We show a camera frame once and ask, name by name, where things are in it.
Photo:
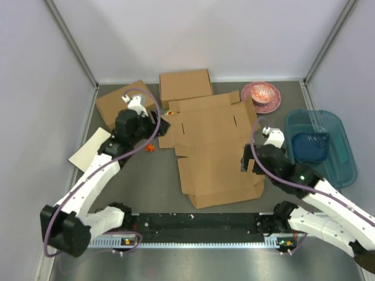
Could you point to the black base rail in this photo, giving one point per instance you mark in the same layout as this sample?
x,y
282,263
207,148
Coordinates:
x,y
253,223

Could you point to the dark blue dish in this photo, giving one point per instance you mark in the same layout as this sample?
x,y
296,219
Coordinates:
x,y
310,147

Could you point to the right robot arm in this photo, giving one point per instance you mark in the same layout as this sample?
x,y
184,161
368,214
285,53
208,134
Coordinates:
x,y
347,227

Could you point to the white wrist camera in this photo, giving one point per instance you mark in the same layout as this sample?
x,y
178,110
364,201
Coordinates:
x,y
273,136
136,103

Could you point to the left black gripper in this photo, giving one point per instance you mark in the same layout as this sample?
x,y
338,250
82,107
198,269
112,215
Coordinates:
x,y
149,120

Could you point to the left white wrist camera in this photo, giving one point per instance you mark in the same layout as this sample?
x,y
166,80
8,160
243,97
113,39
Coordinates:
x,y
136,103

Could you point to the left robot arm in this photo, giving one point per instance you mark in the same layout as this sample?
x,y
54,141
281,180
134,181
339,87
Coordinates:
x,y
68,226

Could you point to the teal plastic bin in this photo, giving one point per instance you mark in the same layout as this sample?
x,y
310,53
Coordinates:
x,y
339,167

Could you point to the white square board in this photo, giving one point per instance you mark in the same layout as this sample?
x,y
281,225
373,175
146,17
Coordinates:
x,y
83,157

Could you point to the pink plate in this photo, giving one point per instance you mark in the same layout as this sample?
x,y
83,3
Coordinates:
x,y
261,108

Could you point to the cardboard box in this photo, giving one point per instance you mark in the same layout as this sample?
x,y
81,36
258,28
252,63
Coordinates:
x,y
208,135
111,104
182,85

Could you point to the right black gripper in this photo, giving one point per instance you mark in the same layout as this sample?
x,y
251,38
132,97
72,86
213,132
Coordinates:
x,y
248,154

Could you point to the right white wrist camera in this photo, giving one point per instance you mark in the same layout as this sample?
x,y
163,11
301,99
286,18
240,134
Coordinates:
x,y
273,136

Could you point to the small orange toy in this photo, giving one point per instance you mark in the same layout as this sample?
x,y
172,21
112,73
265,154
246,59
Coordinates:
x,y
150,147

